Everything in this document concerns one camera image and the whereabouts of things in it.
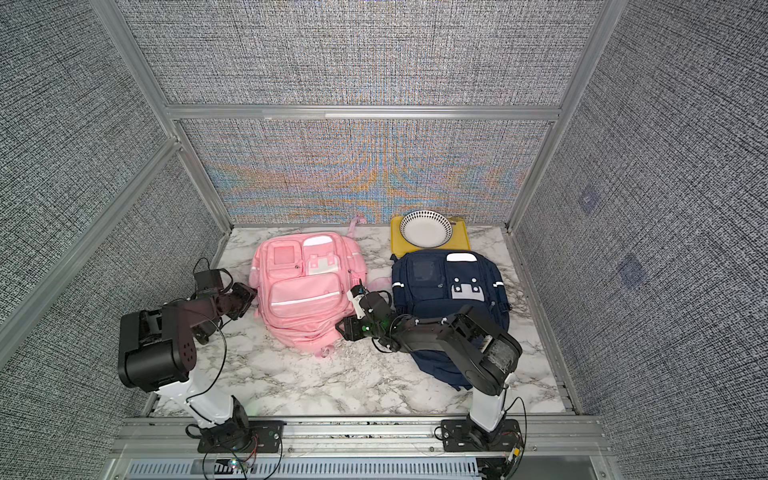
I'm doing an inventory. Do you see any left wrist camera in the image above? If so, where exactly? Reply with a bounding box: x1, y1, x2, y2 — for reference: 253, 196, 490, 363
193, 269, 225, 297

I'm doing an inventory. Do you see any pink backpack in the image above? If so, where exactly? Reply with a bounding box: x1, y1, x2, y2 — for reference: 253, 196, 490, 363
248, 215, 391, 358

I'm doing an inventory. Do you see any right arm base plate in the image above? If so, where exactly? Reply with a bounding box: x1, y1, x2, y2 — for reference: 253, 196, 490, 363
433, 418, 524, 452

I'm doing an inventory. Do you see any yellow cutting board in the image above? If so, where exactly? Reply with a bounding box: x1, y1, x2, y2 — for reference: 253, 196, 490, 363
390, 215, 471, 258

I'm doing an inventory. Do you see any navy blue backpack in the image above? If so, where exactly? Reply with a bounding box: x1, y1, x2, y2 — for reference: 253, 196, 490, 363
389, 248, 512, 391

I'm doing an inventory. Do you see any aluminium mounting rail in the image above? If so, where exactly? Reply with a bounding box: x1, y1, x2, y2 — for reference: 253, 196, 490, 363
98, 414, 623, 479

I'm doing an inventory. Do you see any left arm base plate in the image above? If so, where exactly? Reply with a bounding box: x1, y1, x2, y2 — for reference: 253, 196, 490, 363
197, 420, 285, 454

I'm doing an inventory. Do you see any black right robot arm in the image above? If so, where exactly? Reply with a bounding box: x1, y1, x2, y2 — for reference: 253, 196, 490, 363
335, 287, 523, 435

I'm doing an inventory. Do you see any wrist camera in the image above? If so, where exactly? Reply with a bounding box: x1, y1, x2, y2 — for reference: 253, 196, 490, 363
347, 284, 367, 320
193, 269, 225, 297

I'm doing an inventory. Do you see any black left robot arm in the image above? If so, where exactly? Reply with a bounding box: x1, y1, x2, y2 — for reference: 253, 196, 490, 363
117, 282, 256, 430

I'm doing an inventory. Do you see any white bowl dotted rim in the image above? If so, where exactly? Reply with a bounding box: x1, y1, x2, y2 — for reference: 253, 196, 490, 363
399, 210, 453, 249

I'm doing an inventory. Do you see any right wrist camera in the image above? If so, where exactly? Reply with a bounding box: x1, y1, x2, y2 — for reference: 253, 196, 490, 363
347, 284, 367, 320

